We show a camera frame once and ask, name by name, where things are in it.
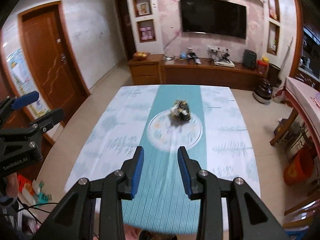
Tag dark wrapper pile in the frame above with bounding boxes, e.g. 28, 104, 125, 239
170, 100, 191, 122

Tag person left hand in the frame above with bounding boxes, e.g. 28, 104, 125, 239
5, 173, 19, 198

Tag brown wooden door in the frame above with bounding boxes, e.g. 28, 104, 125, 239
17, 0, 91, 126

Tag leaf pattern teal tablecloth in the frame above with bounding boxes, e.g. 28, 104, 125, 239
65, 85, 260, 235

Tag pink trouser legs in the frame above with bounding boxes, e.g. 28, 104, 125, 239
124, 224, 178, 240

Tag wooden tv cabinet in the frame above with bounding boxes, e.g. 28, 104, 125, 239
128, 54, 265, 90

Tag red plastic bucket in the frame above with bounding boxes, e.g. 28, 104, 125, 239
284, 148, 314, 186

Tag fruit bowl on cabinet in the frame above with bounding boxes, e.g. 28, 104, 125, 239
133, 51, 150, 61

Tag black rice cooker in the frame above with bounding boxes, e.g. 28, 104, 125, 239
253, 79, 273, 104

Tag white flat set-top box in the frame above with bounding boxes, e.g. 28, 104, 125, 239
214, 61, 235, 68

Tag red plastic basket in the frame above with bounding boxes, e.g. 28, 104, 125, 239
257, 60, 269, 75

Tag dark grey air fryer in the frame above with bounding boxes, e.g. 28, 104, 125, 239
242, 49, 257, 69

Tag pink cloth side table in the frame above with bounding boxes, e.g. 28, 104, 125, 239
270, 77, 319, 153

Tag black wall television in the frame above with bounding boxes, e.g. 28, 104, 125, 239
180, 0, 247, 39

